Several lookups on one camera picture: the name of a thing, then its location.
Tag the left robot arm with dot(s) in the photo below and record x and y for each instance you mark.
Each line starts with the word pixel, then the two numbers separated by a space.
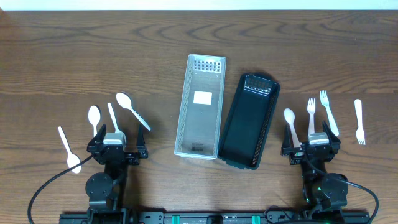
pixel 105 189

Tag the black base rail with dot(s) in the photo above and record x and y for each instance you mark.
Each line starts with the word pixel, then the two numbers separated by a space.
pixel 270 216

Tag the black mesh plastic tray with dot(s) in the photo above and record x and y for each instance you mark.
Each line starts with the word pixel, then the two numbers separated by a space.
pixel 249 120

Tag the white spoon angled large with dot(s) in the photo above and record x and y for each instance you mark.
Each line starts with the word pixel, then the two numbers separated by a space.
pixel 125 102

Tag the white fork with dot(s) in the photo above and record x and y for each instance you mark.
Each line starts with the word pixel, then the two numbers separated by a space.
pixel 359 115
pixel 311 107
pixel 325 102

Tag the clear mesh plastic tray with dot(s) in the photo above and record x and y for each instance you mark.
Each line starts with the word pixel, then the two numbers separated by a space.
pixel 199 121

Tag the white spoon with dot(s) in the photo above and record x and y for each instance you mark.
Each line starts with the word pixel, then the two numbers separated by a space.
pixel 113 118
pixel 72 159
pixel 94 117
pixel 290 118

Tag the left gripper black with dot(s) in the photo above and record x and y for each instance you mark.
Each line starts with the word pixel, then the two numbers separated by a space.
pixel 116 152

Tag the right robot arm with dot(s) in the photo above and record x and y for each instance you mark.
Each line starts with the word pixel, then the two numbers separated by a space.
pixel 323 191

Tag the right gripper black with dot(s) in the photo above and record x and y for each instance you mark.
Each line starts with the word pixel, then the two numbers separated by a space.
pixel 311 152

